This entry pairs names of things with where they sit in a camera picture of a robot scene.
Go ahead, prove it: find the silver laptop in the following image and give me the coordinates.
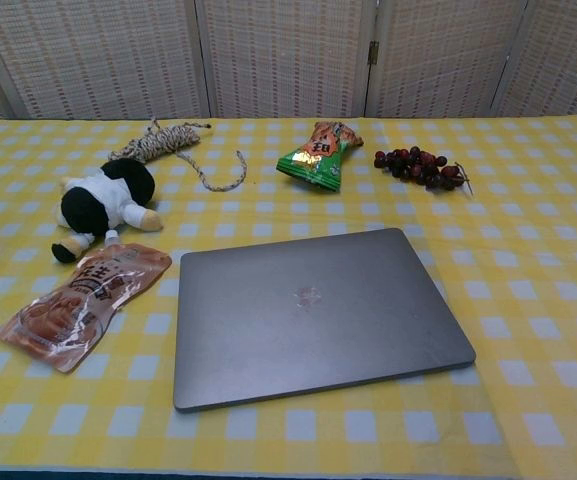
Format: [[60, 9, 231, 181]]
[[172, 227, 478, 415]]

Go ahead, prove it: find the green orange snack bag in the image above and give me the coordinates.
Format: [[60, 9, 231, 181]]
[[275, 120, 364, 194]]

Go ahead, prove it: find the dark red grape bunch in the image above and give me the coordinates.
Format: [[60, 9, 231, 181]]
[[373, 145, 474, 197]]

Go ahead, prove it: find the woven folding screen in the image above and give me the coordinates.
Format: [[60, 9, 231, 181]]
[[0, 0, 577, 121]]

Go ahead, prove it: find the black white plush cow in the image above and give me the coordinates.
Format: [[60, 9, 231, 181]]
[[50, 158, 164, 265]]

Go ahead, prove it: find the orange sausage snack packet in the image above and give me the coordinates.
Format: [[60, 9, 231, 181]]
[[0, 242, 173, 374]]

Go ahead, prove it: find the yellow white checked tablecloth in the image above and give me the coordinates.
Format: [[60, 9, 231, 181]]
[[0, 115, 577, 476]]

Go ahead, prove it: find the braided speckled rope bundle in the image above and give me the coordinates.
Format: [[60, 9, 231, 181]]
[[107, 116, 249, 193]]

